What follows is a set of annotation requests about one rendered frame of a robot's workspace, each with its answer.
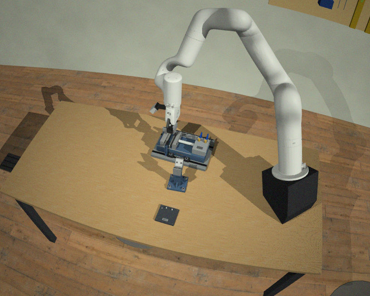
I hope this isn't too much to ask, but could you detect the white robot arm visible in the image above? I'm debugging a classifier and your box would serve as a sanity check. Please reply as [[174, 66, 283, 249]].
[[150, 8, 309, 181]]

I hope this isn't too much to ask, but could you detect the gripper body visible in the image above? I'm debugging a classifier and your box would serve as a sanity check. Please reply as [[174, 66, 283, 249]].
[[165, 106, 180, 125]]

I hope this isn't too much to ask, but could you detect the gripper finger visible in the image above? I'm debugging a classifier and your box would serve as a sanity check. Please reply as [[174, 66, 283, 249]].
[[166, 118, 173, 134]]

